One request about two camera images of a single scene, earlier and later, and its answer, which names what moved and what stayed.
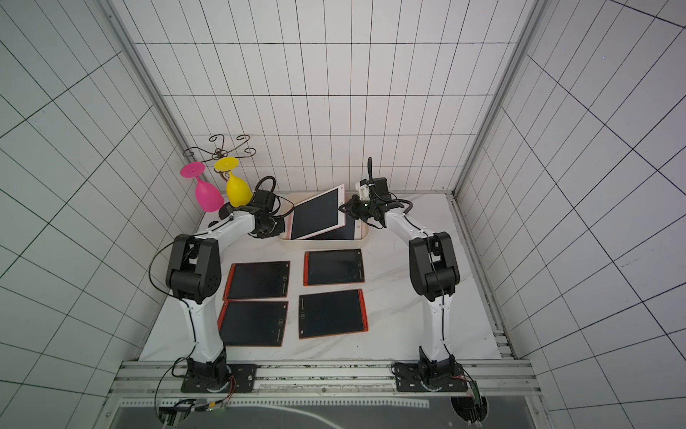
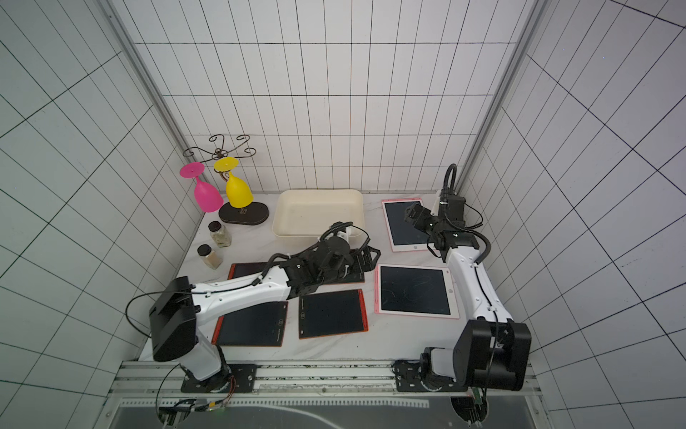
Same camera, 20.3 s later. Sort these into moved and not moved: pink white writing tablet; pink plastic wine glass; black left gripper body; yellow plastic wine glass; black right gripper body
Moved: black right gripper body; black left gripper body; pink white writing tablet
Not moved: pink plastic wine glass; yellow plastic wine glass
